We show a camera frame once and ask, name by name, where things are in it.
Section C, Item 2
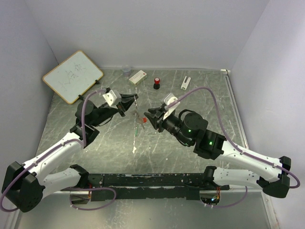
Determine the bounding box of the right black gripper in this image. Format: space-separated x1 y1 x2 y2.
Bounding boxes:
144 106 192 146

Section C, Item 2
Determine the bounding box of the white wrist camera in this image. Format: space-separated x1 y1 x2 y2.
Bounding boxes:
103 88 122 108
162 93 180 120

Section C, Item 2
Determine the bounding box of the aluminium frame rail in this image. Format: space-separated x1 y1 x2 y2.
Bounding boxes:
220 68 269 193

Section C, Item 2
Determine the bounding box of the white clip tool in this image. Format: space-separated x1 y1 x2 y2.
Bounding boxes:
181 76 191 91

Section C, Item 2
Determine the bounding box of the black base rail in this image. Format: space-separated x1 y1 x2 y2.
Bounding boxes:
81 173 218 200

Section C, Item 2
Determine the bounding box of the red black stamp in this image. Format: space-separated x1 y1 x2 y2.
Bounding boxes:
153 77 160 90

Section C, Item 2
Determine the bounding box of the white green staples box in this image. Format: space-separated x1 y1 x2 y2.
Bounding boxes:
129 70 147 86

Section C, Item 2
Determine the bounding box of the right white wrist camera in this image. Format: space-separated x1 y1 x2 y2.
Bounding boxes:
162 93 180 120

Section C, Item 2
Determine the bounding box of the large metal keyring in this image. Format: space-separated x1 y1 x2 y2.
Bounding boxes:
134 96 140 118

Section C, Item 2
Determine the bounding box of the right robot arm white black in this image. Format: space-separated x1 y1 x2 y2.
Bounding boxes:
144 106 291 198

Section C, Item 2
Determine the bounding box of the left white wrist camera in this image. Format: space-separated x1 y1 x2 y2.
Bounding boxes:
103 88 122 108

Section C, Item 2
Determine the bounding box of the clear cup of paperclips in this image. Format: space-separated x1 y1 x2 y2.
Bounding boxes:
122 65 131 77

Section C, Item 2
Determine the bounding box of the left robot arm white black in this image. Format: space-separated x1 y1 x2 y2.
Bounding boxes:
0 90 138 212

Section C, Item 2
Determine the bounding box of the small whiteboard yellow frame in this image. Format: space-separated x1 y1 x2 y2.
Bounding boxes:
42 50 103 104

